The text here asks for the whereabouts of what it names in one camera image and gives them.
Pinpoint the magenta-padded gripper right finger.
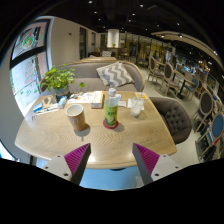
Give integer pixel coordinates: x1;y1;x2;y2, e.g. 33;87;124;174
132;143;183;186

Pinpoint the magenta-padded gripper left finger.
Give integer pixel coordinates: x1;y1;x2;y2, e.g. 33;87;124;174
41;143;92;186

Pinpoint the green-labelled clear drink bottle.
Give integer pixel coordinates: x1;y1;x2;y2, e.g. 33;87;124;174
104;87;120;128

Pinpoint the brown ceramic mug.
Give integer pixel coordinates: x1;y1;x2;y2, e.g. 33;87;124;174
65;103;88;132

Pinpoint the flat round red coaster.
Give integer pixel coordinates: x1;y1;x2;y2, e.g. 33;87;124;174
102;119;120;130

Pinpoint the grey tufted armchair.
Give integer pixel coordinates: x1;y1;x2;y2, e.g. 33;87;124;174
148;96;193;146

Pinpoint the clear plastic cup with straw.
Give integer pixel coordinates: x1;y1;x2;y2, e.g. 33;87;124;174
129;91;145;118

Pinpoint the white paper napkin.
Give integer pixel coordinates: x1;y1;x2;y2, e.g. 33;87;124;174
126;98;146;111

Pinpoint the teal tissue pack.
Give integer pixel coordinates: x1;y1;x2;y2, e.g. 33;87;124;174
58;95;68;109

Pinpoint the open printed menu brochure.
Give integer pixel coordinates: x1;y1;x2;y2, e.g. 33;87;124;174
67;91;98;104

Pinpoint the yellow white card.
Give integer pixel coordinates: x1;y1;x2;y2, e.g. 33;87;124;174
134;92;149;100

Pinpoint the brown card with heart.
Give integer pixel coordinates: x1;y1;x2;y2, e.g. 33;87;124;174
41;94;58;109

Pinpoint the small blue white packet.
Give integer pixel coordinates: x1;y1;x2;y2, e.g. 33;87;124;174
32;102;44;114

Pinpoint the group of dining chairs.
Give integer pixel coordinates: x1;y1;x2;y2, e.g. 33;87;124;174
146;54;224;161

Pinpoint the potted green leafy plant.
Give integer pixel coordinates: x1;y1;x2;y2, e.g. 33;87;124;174
40;64;86;101

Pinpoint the grey wood-framed sofa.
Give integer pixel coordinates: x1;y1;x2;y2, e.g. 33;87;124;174
39;60;147;98

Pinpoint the grey white chevron cushion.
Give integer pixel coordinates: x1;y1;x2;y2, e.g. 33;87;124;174
95;61;135;88

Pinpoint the framed food poster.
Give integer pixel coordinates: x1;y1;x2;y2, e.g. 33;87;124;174
11;20;51;61

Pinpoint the group of ceiling spotlights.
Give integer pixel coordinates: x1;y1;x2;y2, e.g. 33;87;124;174
86;0;218;58

